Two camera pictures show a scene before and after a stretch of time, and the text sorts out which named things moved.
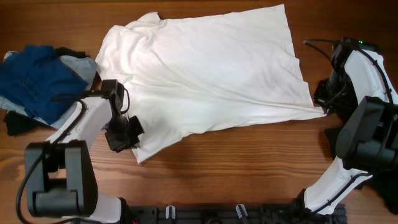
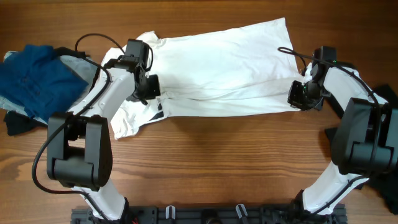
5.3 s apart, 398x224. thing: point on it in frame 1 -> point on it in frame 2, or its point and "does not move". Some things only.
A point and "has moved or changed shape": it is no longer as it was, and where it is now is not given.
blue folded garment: (35, 76) does not move
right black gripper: (319, 98) -> (293, 99)
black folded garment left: (17, 123) does not move
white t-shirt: (190, 76) has moved or changed shape
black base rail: (247, 214) does not move
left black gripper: (131, 141) -> (153, 90)
